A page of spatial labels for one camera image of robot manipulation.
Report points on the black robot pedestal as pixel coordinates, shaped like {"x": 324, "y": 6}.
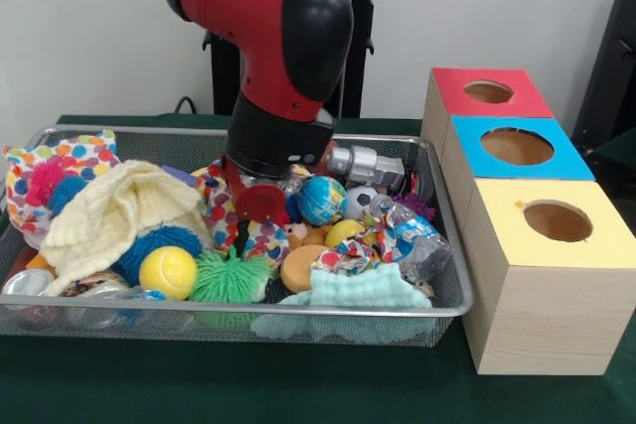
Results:
{"x": 360, "y": 71}

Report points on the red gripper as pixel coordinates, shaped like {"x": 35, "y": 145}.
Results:
{"x": 261, "y": 203}

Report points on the shallow clear mesh bin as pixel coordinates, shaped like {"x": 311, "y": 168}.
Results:
{"x": 348, "y": 332}

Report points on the black office chair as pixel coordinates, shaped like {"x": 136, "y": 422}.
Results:
{"x": 611, "y": 61}

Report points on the silver plastic toy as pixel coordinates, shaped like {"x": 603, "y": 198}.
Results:
{"x": 370, "y": 166}

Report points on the cream waffle cloth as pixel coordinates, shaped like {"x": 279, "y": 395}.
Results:
{"x": 114, "y": 215}

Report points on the blue globe ball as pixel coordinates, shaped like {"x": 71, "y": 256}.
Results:
{"x": 323, "y": 200}

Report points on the colourful polka dot cloth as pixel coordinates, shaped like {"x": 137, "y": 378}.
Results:
{"x": 218, "y": 215}
{"x": 79, "y": 151}

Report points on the wooden box with three holes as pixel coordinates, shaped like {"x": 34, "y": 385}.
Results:
{"x": 546, "y": 320}

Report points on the mint green waffle cloth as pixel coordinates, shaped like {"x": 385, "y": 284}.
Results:
{"x": 367, "y": 290}

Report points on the green cloth side table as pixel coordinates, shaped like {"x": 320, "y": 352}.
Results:
{"x": 621, "y": 143}

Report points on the yellow tennis ball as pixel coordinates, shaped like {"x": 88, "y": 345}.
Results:
{"x": 167, "y": 272}

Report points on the crushed clear water bottle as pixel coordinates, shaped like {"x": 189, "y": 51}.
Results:
{"x": 412, "y": 240}

